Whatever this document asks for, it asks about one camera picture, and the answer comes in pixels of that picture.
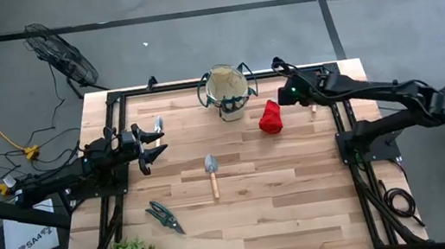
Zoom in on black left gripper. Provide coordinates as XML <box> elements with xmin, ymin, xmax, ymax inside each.
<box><xmin>117</xmin><ymin>118</ymin><xmax>173</xmax><ymax>179</ymax></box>

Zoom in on narrow trowel with wooden handle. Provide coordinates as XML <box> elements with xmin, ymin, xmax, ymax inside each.
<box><xmin>150</xmin><ymin>115</ymin><xmax>168</xmax><ymax>148</ymax></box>

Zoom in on red gardening gloves bundle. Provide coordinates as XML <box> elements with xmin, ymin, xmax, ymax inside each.
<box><xmin>255</xmin><ymin>97</ymin><xmax>285</xmax><ymax>137</ymax></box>

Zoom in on beige green-trimmed gardening bag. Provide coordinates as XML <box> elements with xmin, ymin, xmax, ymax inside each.
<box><xmin>193</xmin><ymin>59</ymin><xmax>264</xmax><ymax>126</ymax></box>

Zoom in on wide trowel with wooden handle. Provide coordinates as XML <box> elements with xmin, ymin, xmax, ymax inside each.
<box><xmin>202</xmin><ymin>153</ymin><xmax>223</xmax><ymax>201</ymax></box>

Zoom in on green pruning shears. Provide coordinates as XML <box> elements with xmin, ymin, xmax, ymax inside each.
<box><xmin>143</xmin><ymin>197</ymin><xmax>187</xmax><ymax>240</ymax></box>

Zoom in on black floor fan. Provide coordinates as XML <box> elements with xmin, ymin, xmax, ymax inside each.
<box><xmin>20</xmin><ymin>14</ymin><xmax>111</xmax><ymax>106</ymax></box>

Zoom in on white printed box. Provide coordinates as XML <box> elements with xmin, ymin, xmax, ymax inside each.
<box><xmin>0</xmin><ymin>198</ymin><xmax>61</xmax><ymax>249</ymax></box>

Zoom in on black aluminium table frame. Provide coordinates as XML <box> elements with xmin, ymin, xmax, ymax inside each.
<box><xmin>42</xmin><ymin>49</ymin><xmax>430</xmax><ymax>249</ymax></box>

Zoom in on black fan power cable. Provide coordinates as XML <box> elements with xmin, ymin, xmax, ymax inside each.
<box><xmin>16</xmin><ymin>61</ymin><xmax>82</xmax><ymax>147</ymax></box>

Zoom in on coiled black cable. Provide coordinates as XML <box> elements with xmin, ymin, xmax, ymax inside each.
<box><xmin>377</xmin><ymin>174</ymin><xmax>426</xmax><ymax>233</ymax></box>

